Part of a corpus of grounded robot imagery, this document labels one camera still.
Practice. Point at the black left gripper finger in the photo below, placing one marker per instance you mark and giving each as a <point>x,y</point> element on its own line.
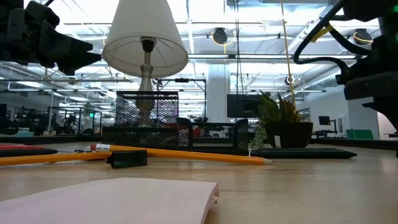
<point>59,42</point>
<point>74,62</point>

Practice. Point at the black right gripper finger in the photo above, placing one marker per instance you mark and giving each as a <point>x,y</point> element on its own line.
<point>370,88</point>
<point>388,109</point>

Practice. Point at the yellow pencil with pink eraser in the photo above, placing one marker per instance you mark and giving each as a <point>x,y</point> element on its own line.
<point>46,158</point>
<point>186,154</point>

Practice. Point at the pink sticky note pad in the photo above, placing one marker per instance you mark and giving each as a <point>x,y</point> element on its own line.
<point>109,199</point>

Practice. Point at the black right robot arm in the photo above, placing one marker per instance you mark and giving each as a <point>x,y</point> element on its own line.
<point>363,9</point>

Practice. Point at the black mesh desk organizer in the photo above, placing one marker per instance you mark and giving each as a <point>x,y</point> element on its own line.
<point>140,137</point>

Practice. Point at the green panel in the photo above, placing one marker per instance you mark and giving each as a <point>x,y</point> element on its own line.
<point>360,134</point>

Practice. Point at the small black monitor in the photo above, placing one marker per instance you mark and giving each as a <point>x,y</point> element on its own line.
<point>324,120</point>

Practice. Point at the white shade silver table lamp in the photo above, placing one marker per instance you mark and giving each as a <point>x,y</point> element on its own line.
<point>143,18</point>

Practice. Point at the succulent plant in black pot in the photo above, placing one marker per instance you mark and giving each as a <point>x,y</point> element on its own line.
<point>289,135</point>

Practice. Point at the black computer monitor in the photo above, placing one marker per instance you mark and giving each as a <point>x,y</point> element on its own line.
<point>239,105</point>

